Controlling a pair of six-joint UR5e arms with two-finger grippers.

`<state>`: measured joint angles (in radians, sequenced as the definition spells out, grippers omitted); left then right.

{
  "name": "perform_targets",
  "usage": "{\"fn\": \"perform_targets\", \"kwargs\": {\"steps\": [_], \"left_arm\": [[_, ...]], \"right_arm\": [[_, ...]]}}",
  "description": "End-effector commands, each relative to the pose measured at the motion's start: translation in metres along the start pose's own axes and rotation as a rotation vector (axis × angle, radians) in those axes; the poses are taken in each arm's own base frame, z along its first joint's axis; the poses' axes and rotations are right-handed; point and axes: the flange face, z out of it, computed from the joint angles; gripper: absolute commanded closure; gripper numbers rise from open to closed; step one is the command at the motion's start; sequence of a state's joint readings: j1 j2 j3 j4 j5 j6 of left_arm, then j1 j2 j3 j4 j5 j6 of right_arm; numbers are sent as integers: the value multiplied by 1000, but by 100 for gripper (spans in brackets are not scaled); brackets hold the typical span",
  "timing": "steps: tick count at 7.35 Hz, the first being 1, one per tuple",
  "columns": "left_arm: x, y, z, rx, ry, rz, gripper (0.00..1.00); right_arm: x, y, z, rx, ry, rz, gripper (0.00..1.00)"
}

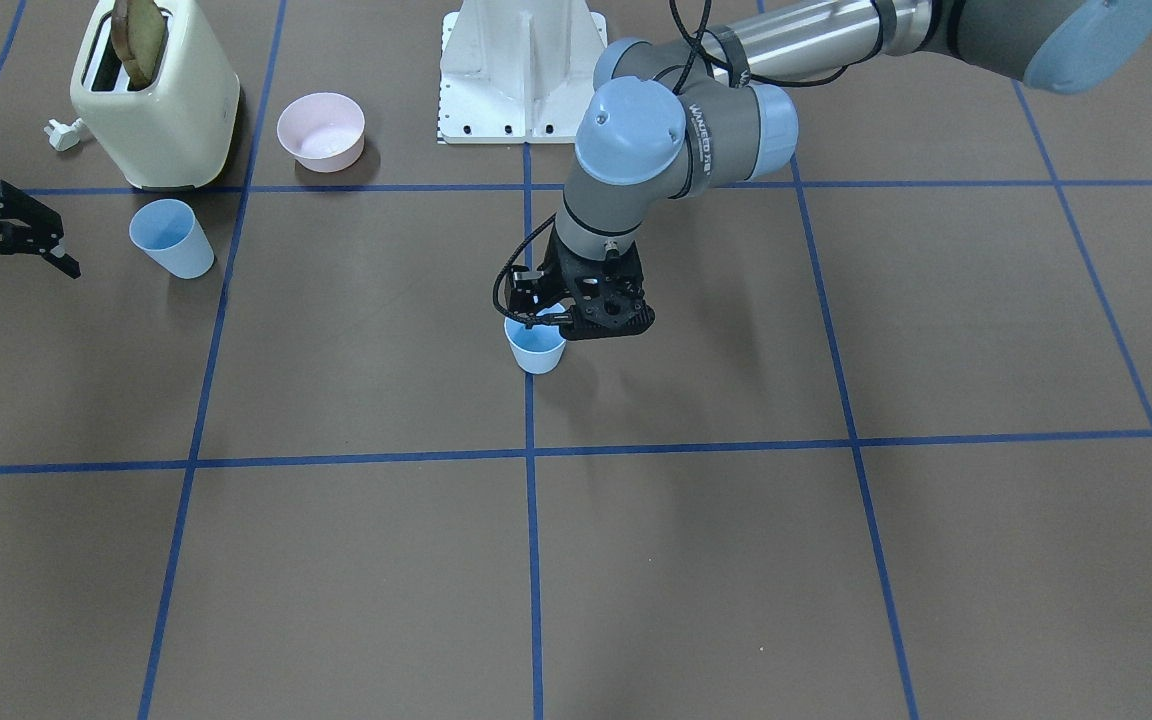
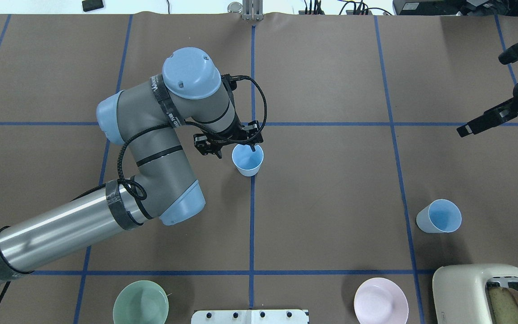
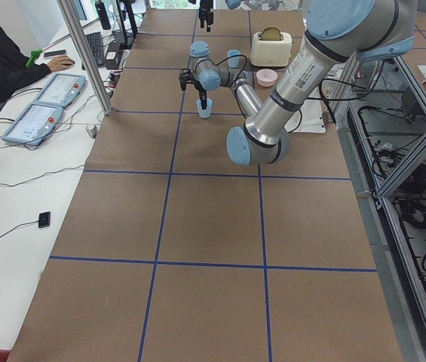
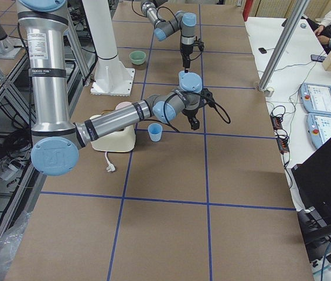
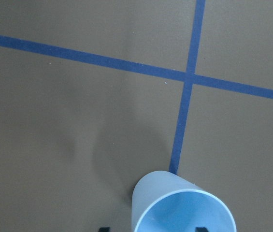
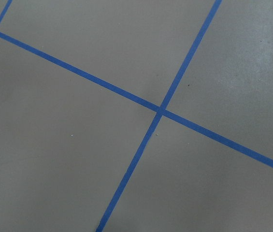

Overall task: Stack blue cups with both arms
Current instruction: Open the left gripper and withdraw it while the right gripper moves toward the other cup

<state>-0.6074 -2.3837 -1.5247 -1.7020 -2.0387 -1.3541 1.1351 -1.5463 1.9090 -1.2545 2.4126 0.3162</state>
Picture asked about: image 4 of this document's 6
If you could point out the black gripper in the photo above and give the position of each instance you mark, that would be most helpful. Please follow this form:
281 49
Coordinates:
190 112
185 51

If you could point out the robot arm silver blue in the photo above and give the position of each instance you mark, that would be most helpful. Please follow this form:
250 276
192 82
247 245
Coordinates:
56 139
182 21

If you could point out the light blue cup near toaster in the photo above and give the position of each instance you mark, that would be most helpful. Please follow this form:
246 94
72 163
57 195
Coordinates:
155 132

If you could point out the green plastic bowl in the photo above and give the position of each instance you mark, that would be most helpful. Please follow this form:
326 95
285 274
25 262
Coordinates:
137 57

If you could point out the pink plastic bowl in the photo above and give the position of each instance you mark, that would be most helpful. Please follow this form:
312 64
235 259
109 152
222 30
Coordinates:
123 105

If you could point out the cream white toaster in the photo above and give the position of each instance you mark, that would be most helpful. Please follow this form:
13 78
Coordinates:
120 141

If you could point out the black smartphone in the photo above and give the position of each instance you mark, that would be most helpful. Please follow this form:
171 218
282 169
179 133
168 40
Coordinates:
262 50

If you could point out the black orange usb hub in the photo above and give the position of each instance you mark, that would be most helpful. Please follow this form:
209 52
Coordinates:
276 122

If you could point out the white toaster power plug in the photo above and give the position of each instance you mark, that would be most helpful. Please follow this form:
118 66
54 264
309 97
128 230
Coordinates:
110 166

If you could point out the upper teach pendant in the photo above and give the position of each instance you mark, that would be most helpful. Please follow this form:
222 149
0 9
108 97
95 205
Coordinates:
316 98

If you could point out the teach pendant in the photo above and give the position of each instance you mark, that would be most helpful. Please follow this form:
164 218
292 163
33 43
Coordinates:
316 98
319 128

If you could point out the lower teach pendant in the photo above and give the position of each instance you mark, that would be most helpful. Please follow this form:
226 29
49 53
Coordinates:
319 128

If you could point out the black laptop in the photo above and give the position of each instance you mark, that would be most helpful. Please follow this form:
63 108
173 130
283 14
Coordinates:
313 178

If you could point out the clear plastic bag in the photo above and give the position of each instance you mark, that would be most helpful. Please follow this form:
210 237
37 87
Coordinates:
10 241

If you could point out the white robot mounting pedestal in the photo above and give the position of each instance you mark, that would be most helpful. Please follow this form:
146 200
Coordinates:
111 77

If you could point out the aluminium frame post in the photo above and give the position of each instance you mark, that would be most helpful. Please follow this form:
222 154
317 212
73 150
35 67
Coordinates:
282 43

